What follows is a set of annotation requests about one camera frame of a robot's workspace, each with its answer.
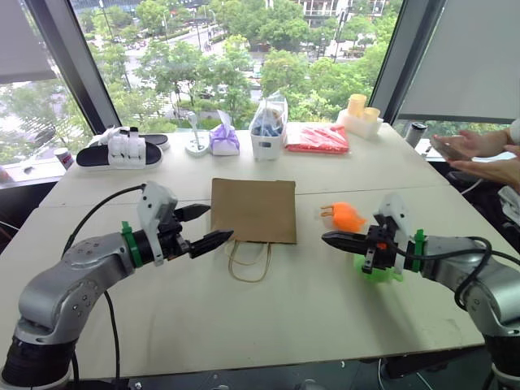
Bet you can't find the person's white sleeve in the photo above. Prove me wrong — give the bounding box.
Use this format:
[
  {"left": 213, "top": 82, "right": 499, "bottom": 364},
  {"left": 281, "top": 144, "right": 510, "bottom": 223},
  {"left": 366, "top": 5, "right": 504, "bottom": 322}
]
[{"left": 506, "top": 117, "right": 520, "bottom": 146}]

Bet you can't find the white cable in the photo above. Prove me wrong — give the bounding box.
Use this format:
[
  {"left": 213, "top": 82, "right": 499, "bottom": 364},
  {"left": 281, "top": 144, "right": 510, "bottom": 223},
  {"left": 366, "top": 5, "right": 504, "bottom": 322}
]
[{"left": 460, "top": 177, "right": 485, "bottom": 195}]

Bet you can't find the clear plastic bag of items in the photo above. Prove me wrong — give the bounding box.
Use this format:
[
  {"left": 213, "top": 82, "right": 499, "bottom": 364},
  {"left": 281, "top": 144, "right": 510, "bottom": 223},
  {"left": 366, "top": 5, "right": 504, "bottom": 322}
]
[{"left": 250, "top": 91, "right": 289, "bottom": 137}]

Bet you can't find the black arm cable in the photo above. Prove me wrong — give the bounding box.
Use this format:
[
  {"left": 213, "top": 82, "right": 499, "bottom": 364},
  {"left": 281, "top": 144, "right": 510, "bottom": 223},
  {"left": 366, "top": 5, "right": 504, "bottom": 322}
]
[
  {"left": 396, "top": 236, "right": 520, "bottom": 310},
  {"left": 60, "top": 184, "right": 147, "bottom": 384}
]

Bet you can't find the smartphone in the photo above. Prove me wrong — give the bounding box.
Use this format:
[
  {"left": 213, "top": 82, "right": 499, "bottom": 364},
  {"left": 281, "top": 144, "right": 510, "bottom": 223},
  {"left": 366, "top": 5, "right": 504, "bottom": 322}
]
[{"left": 429, "top": 135, "right": 469, "bottom": 161}]

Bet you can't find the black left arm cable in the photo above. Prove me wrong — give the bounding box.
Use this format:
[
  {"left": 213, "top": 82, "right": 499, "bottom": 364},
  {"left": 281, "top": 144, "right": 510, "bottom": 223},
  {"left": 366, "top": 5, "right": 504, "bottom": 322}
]
[{"left": 60, "top": 184, "right": 147, "bottom": 384}]

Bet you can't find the purple white pouch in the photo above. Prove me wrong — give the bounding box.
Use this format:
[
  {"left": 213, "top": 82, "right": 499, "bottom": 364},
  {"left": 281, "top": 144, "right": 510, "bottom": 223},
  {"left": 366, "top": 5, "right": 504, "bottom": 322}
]
[{"left": 208, "top": 109, "right": 241, "bottom": 157}]

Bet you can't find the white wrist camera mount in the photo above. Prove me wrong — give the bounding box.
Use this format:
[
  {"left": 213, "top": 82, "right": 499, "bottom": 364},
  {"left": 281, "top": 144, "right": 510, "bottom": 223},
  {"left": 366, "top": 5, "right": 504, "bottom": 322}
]
[
  {"left": 372, "top": 193, "right": 412, "bottom": 271},
  {"left": 136, "top": 181, "right": 180, "bottom": 267}
]

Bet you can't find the white plastic storage bin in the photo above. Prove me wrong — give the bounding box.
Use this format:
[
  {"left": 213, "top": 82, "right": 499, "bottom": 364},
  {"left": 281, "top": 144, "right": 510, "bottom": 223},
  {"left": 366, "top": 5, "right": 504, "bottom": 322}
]
[{"left": 249, "top": 126, "right": 286, "bottom": 162}]

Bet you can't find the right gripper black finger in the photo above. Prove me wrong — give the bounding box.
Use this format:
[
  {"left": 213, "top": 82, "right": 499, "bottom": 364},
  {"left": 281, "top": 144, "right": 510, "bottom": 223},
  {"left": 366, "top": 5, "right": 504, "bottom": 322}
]
[
  {"left": 321, "top": 235, "right": 368, "bottom": 255},
  {"left": 324, "top": 230, "right": 369, "bottom": 245}
]

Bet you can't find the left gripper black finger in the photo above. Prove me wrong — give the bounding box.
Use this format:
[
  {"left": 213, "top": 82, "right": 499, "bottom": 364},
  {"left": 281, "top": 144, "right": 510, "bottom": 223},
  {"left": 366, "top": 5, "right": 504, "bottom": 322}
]
[
  {"left": 188, "top": 229, "right": 236, "bottom": 260},
  {"left": 175, "top": 203, "right": 211, "bottom": 223}
]

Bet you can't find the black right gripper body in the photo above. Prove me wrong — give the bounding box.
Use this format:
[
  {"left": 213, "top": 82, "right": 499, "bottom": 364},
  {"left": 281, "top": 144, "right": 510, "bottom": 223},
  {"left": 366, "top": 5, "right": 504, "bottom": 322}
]
[{"left": 361, "top": 223, "right": 398, "bottom": 275}]

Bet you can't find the person's left hand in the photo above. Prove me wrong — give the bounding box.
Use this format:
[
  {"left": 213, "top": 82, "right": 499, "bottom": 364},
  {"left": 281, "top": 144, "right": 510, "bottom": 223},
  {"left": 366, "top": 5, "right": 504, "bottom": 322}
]
[{"left": 446, "top": 145, "right": 520, "bottom": 189}]

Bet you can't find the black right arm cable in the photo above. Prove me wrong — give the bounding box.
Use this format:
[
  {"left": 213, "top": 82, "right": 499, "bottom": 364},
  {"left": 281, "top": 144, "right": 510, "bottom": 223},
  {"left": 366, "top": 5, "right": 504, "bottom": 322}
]
[{"left": 396, "top": 236, "right": 520, "bottom": 310}]

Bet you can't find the tall pale yellow cup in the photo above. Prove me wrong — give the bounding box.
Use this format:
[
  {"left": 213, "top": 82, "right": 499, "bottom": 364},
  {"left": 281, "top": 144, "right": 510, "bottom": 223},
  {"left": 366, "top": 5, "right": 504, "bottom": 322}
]
[{"left": 346, "top": 93, "right": 368, "bottom": 119}]

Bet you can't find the grey cylinder with black lid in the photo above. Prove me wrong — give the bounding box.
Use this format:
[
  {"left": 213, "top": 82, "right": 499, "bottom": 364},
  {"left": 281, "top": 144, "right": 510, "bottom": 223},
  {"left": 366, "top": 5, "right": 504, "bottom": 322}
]
[{"left": 405, "top": 120, "right": 428, "bottom": 149}]

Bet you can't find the black white slide sandal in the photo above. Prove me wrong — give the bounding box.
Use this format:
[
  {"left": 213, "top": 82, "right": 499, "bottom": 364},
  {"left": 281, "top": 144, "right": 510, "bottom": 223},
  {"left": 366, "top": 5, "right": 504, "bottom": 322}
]
[
  {"left": 76, "top": 135, "right": 164, "bottom": 171},
  {"left": 96, "top": 125, "right": 170, "bottom": 152}
]

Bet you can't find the brown paper bag with handles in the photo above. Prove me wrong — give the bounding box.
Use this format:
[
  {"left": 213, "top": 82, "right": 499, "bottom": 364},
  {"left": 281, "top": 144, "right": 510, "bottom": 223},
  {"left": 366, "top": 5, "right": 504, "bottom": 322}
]
[{"left": 210, "top": 177, "right": 298, "bottom": 284}]

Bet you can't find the green plastic object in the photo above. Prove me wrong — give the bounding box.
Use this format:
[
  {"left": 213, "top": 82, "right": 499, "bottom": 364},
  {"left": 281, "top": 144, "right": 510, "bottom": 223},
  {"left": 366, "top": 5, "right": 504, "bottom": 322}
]
[{"left": 352, "top": 253, "right": 405, "bottom": 286}]

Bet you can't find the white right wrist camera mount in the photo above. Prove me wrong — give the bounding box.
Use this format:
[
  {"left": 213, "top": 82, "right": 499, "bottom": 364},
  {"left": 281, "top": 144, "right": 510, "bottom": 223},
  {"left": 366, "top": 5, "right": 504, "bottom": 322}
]
[{"left": 372, "top": 193, "right": 412, "bottom": 271}]

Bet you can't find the orange plush toy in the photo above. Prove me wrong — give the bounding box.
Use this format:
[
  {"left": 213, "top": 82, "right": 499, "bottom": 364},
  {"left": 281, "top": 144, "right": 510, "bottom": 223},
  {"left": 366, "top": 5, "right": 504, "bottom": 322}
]
[{"left": 318, "top": 201, "right": 368, "bottom": 234}]

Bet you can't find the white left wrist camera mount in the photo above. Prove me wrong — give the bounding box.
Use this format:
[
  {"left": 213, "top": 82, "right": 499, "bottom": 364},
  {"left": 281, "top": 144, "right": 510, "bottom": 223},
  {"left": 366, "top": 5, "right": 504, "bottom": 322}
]
[{"left": 136, "top": 181, "right": 180, "bottom": 267}]

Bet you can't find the person's right hand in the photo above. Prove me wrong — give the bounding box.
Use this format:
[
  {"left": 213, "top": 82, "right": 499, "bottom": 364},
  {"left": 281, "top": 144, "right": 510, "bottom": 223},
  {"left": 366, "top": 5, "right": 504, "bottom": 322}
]
[{"left": 431, "top": 129, "right": 509, "bottom": 160}]

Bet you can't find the dark window frame pillar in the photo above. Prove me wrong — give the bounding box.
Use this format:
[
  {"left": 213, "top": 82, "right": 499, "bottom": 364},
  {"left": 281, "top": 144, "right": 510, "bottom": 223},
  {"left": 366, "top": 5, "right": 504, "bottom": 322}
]
[
  {"left": 367, "top": 0, "right": 449, "bottom": 124},
  {"left": 24, "top": 0, "right": 124, "bottom": 135}
]

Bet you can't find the small white dish stand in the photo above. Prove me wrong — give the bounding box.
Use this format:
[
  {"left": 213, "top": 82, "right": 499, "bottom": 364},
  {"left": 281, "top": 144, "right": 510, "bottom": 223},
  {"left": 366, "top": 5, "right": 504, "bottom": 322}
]
[{"left": 184, "top": 111, "right": 210, "bottom": 158}]

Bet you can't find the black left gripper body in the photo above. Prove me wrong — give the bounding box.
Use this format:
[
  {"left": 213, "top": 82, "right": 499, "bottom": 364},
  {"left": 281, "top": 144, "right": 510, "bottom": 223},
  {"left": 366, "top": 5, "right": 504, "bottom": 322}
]
[{"left": 158, "top": 210, "right": 192, "bottom": 262}]

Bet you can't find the grey roller blind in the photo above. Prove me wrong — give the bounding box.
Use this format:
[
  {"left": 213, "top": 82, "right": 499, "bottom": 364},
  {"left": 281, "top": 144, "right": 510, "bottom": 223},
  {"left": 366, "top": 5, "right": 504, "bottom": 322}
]
[
  {"left": 397, "top": 0, "right": 520, "bottom": 124},
  {"left": 0, "top": 0, "right": 59, "bottom": 85}
]

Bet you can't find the red flat package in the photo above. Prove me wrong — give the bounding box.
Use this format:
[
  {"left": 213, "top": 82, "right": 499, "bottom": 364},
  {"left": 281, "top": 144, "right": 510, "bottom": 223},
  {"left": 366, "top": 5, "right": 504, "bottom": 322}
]
[{"left": 284, "top": 123, "right": 352, "bottom": 155}]

